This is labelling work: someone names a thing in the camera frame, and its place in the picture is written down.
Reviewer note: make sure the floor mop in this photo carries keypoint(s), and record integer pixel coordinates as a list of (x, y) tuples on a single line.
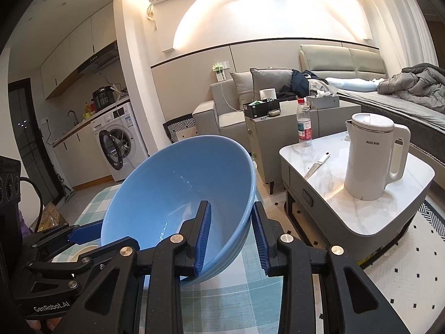
[(67, 193)]

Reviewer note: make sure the grey cardboard box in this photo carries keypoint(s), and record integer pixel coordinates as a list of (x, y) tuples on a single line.
[(323, 102)]

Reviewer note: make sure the white electric kettle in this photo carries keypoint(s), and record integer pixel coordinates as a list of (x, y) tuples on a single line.
[(368, 160)]

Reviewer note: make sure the cream round plate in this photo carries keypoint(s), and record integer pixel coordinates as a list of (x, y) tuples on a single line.
[(87, 253)]

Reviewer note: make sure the yellow bottle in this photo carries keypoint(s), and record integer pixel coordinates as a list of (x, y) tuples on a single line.
[(87, 113)]

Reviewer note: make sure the range hood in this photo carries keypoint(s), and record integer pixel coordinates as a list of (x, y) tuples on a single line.
[(100, 61)]

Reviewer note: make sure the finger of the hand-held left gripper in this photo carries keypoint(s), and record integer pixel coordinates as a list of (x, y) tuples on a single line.
[(85, 233), (107, 248)]

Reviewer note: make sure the black patterned chair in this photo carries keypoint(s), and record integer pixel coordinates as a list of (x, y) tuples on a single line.
[(180, 123)]

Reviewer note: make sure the black kitchen faucet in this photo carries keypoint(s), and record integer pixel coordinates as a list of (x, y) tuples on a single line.
[(74, 116)]

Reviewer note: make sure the blue bowl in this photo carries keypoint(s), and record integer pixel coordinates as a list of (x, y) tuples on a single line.
[(236, 247), (180, 181), (215, 279)]

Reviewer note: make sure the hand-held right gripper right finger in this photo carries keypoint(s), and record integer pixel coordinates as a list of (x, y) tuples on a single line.
[(262, 240)]

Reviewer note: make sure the white marble coffee table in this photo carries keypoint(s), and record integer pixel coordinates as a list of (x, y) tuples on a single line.
[(323, 195)]

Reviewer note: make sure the wall socket with green plug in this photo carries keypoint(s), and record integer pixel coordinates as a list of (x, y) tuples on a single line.
[(220, 73)]

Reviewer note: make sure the teal checked tablecloth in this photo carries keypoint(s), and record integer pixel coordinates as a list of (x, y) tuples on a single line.
[(243, 292)]

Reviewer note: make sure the dark blue jacket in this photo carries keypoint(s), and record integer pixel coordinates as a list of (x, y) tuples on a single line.
[(300, 81)]

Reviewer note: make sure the light blue pillow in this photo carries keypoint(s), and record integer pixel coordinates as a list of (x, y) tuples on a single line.
[(351, 84)]

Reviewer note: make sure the brown patterned flat cardboard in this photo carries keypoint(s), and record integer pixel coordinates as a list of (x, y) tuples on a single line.
[(52, 215)]

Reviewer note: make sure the grey sofa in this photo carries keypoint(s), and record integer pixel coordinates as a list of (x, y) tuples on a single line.
[(205, 121)]

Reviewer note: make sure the black pressure cooker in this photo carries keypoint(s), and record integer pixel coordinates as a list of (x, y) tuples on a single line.
[(102, 99)]

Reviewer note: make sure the black glass door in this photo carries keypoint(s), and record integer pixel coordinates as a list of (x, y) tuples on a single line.
[(31, 139)]

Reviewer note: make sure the grey cushion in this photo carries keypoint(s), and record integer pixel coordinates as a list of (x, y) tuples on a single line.
[(243, 90), (271, 81)]

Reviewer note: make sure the grey upholstered bed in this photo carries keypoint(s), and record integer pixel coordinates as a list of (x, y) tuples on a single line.
[(330, 59)]

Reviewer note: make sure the white diamond print cushion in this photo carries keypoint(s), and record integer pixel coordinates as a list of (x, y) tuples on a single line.
[(186, 135)]

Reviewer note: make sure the person's left hand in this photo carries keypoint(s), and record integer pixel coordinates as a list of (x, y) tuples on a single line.
[(41, 326)]

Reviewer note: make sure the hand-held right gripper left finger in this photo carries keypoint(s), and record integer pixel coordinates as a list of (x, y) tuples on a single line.
[(203, 240)]

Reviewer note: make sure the white kitchen counter cabinet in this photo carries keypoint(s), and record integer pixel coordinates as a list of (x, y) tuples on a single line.
[(73, 160)]

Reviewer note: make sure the white wall cabinets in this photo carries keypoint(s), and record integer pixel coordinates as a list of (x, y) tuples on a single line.
[(69, 59)]

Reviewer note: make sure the grey duvet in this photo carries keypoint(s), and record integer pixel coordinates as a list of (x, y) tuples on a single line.
[(417, 87)]

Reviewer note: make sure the black storage box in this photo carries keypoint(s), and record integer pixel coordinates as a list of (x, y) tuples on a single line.
[(260, 110)]

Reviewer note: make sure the grey bedside cabinet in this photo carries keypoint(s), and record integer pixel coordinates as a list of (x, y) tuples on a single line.
[(271, 146)]

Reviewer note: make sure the white diamond pattern rug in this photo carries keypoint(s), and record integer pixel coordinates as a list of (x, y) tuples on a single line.
[(399, 285)]

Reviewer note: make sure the clear water bottle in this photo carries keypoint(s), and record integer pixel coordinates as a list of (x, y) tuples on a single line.
[(305, 128)]

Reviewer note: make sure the white curtain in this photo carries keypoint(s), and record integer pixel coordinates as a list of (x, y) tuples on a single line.
[(399, 24)]

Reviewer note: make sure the white washing machine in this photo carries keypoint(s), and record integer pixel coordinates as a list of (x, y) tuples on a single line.
[(134, 139)]

